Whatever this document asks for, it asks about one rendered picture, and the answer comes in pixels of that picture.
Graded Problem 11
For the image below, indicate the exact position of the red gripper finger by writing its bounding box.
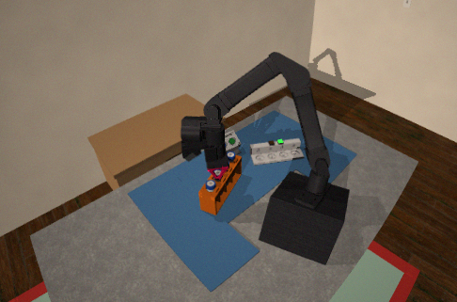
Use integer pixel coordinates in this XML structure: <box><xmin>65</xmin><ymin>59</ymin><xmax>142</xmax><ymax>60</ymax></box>
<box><xmin>208</xmin><ymin>166</ymin><xmax>229</xmax><ymax>180</ymax></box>

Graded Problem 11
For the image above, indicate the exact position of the orange tube rack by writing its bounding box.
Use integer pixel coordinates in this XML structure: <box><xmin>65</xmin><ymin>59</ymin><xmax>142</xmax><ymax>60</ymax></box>
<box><xmin>198</xmin><ymin>155</ymin><xmax>242</xmax><ymax>215</ymax></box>

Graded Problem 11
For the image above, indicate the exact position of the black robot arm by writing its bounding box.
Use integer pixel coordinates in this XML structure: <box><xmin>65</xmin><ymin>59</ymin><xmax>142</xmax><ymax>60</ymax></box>
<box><xmin>181</xmin><ymin>52</ymin><xmax>331</xmax><ymax>209</ymax></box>

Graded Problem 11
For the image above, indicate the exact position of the blue flat mat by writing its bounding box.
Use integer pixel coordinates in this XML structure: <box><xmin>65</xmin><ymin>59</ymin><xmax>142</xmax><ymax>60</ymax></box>
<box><xmin>128</xmin><ymin>110</ymin><xmax>357</xmax><ymax>292</ymax></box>

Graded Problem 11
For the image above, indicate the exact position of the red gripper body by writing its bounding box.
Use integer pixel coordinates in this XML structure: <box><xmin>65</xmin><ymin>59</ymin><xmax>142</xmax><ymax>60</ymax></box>
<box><xmin>206</xmin><ymin>142</ymin><xmax>229</xmax><ymax>169</ymax></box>

